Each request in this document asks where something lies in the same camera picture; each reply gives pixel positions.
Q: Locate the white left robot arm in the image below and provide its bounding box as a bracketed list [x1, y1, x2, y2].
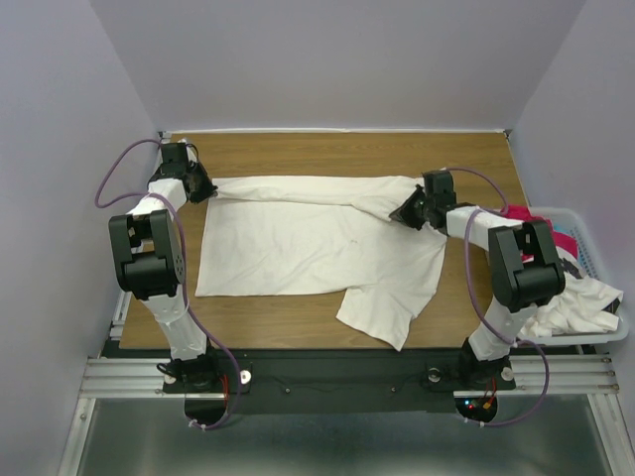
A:
[108, 141, 445, 392]

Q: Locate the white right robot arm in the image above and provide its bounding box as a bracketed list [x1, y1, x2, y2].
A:
[418, 170, 566, 387]

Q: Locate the red t shirt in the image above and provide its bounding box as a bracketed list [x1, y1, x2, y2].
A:
[500, 203, 579, 262]

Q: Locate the white plastic laundry basket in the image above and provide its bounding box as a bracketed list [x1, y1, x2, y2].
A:
[520, 206, 629, 346]

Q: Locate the white printed t shirt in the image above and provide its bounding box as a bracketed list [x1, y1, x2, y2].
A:
[520, 247, 624, 338]

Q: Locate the electronics board with leds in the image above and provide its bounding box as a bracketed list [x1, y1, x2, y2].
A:
[454, 394, 498, 417]

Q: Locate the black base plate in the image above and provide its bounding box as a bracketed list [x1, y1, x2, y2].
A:
[101, 346, 517, 416]

